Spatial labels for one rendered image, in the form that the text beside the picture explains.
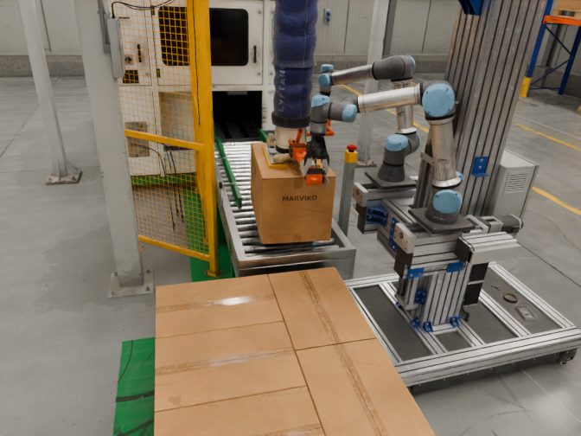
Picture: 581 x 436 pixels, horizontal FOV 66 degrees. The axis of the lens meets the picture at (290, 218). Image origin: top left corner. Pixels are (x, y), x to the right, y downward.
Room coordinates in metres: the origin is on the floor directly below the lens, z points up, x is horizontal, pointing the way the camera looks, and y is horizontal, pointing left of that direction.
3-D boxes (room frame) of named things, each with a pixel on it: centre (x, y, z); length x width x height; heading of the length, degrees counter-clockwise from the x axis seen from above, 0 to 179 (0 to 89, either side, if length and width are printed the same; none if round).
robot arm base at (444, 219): (1.90, -0.71, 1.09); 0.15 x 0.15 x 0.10
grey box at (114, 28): (2.67, 1.02, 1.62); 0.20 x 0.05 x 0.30; 16
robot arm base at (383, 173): (2.37, -0.55, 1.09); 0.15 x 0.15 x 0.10
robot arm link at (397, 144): (2.37, -0.56, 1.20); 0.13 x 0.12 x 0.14; 142
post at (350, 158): (2.89, -0.39, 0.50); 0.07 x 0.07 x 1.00; 16
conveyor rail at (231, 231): (3.24, 0.57, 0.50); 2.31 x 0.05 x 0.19; 16
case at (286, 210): (2.51, 0.02, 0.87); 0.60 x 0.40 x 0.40; 12
